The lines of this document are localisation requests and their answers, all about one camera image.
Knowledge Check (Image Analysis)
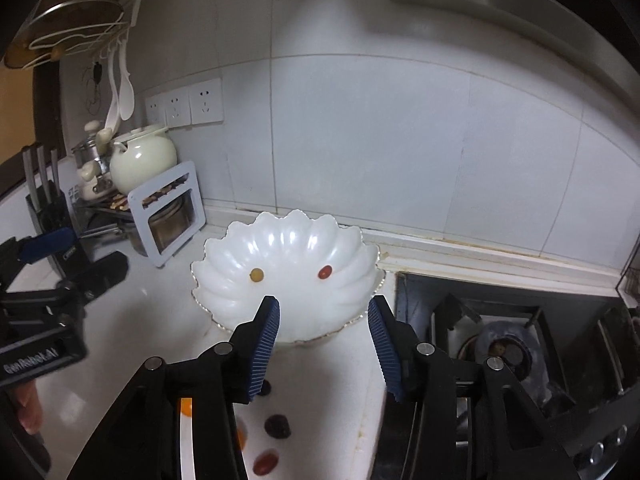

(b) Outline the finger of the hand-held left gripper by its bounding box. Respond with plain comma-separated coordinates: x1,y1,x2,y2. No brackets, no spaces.
56,251,130,307
0,227,77,289

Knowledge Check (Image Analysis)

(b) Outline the steel range hood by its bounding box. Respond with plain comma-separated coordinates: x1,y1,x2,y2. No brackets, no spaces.
388,0,640,106

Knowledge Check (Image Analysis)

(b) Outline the white wall outlet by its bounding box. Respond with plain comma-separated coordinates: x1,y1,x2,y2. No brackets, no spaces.
164,87,192,128
145,95,167,128
189,78,224,125

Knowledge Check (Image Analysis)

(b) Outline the black wire spice rack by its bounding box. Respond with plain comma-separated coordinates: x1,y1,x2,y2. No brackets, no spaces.
619,265,640,308

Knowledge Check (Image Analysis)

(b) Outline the steel pot with cream knob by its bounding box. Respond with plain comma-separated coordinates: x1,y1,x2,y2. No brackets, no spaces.
72,120,113,173

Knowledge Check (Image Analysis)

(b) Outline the cream ceramic teapot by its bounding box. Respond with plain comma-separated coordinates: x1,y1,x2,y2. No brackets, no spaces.
109,124,179,196

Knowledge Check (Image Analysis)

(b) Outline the black gas stove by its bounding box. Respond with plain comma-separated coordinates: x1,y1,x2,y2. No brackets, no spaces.
380,270,640,480

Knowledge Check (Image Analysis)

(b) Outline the steel-handled knife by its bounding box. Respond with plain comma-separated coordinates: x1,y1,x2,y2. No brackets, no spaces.
21,146,36,201
49,147,62,196
34,144,48,198

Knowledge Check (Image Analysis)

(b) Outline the black hanging tool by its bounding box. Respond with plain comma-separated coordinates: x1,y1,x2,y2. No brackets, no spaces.
82,60,106,116

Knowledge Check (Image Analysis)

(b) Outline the wooden cutting board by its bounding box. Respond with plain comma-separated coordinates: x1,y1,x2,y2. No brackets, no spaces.
5,0,123,68

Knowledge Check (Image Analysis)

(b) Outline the white rice paddle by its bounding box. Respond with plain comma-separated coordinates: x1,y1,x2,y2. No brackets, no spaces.
116,35,136,121
102,42,123,133

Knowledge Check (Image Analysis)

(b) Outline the glass jar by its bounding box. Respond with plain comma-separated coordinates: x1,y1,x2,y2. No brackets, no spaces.
147,200,194,256

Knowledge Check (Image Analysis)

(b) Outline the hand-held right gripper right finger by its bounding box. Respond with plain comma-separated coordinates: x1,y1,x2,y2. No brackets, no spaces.
366,295,583,480

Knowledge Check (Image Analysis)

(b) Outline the white scalloped bowl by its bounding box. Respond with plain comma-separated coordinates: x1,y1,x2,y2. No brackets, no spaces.
190,210,386,344

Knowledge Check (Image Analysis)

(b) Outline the black knife block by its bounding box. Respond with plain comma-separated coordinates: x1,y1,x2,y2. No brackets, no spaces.
26,192,92,281

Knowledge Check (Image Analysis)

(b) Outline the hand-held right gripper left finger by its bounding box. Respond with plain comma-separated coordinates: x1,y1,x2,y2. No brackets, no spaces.
67,294,282,480

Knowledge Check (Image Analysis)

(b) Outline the person's left hand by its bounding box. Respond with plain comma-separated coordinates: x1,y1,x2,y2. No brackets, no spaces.
11,381,45,435

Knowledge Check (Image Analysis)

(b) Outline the white storage rack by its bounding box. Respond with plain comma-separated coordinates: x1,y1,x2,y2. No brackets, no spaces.
75,161,207,267

